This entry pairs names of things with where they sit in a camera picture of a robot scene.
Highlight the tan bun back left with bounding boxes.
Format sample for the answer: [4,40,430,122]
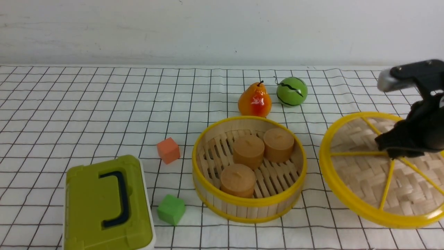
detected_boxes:
[233,135,265,171]

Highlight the yellow woven steamer lid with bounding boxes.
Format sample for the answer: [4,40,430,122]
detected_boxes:
[319,112,444,229]

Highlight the tan bun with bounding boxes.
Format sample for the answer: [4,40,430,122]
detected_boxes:
[220,164,256,198]
[233,135,265,171]
[263,127,295,163]

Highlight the white grid-pattern tablecloth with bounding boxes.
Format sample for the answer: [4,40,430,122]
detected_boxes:
[0,65,443,250]

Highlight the green toy watermelon ball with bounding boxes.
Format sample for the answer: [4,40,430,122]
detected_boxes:
[276,77,308,107]

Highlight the tan bun back right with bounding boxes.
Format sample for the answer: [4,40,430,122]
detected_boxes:
[263,127,295,163]

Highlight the green foam cube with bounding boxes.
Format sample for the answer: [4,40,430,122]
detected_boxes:
[157,194,186,226]

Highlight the orange toy pear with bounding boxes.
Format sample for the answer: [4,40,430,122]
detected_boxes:
[238,80,272,118]

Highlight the orange foam cube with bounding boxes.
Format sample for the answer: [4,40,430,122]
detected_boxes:
[156,137,181,164]

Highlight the yellow bamboo steamer basket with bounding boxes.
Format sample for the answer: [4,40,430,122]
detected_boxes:
[192,116,308,224]

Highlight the green-lidded white toy case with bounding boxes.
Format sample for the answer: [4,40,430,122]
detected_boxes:
[62,155,156,250]

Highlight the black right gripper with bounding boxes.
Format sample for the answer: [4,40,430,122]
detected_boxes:
[375,93,444,159]

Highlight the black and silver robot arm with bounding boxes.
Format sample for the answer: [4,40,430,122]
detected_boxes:
[375,59,444,159]

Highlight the tan bun front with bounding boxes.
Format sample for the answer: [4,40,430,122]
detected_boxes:
[220,164,256,198]

